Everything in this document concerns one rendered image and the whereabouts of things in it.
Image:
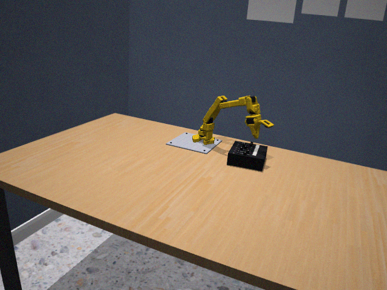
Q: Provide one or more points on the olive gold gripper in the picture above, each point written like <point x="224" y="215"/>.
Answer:
<point x="254" y="121"/>

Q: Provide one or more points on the black lighting desk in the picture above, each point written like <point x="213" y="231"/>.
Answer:
<point x="247" y="155"/>

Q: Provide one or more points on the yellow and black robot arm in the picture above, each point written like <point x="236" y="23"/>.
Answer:
<point x="206" y="130"/>

